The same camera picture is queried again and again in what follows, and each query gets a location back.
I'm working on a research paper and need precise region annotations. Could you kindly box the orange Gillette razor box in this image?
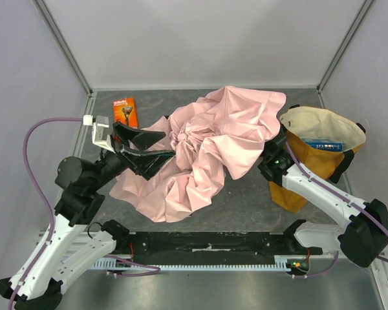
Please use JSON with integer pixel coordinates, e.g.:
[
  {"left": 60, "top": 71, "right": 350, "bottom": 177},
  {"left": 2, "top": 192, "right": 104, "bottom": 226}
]
[{"left": 113, "top": 98, "right": 139, "bottom": 129}]

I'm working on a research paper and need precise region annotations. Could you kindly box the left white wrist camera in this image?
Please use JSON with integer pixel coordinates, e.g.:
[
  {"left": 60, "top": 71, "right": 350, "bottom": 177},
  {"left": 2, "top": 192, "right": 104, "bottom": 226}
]
[{"left": 82, "top": 114, "right": 114, "bottom": 153}]

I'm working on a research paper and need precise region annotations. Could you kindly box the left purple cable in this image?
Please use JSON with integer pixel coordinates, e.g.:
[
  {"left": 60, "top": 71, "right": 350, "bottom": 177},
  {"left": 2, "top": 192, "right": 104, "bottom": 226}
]
[{"left": 6, "top": 117, "right": 162, "bottom": 310}]

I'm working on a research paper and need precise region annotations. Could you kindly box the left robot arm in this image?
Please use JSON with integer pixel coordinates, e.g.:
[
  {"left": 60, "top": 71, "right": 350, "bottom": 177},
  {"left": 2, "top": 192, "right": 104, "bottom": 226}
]
[{"left": 0, "top": 115, "right": 175, "bottom": 309}]

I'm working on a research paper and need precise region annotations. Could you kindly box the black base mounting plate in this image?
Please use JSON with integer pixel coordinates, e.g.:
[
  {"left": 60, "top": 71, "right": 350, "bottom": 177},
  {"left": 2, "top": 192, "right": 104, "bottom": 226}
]
[{"left": 124, "top": 232, "right": 323, "bottom": 265}]

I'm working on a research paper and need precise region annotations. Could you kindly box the pink folding umbrella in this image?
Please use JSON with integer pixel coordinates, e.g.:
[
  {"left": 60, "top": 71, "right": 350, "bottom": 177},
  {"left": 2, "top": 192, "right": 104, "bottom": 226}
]
[{"left": 110, "top": 86, "right": 286, "bottom": 223}]

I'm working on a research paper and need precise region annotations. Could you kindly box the blue Harry's razor box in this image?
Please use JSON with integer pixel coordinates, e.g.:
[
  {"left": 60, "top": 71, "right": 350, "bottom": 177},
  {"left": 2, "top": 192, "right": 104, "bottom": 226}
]
[{"left": 303, "top": 138, "right": 344, "bottom": 152}]

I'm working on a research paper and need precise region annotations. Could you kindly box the orange canvas tote bag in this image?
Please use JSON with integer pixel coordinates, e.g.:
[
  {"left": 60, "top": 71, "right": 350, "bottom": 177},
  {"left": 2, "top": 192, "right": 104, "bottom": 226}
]
[{"left": 267, "top": 104, "right": 367, "bottom": 214}]

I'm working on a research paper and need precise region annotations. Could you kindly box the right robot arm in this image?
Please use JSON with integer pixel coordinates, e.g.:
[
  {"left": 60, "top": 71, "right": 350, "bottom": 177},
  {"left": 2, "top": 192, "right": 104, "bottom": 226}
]
[{"left": 258, "top": 132, "right": 388, "bottom": 267}]

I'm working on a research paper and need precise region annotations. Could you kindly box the white slotted cable duct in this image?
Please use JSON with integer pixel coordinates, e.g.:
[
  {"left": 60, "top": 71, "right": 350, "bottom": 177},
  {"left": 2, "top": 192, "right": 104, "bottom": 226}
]
[{"left": 89, "top": 258, "right": 308, "bottom": 272}]

